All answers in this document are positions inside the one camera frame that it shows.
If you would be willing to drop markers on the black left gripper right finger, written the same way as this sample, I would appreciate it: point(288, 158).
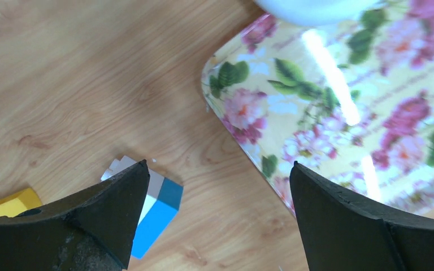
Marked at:
point(343, 230)

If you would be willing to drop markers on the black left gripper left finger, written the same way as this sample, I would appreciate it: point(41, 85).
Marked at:
point(92, 229)

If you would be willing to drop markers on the yellow triangular toy block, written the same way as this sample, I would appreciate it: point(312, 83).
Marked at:
point(19, 202)

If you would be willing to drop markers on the white and blue toy block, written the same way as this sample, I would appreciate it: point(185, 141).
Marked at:
point(161, 205)

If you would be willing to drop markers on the white dough ball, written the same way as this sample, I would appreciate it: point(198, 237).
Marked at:
point(314, 12)

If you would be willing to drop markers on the floral yellow tray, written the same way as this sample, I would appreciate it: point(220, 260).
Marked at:
point(353, 101)

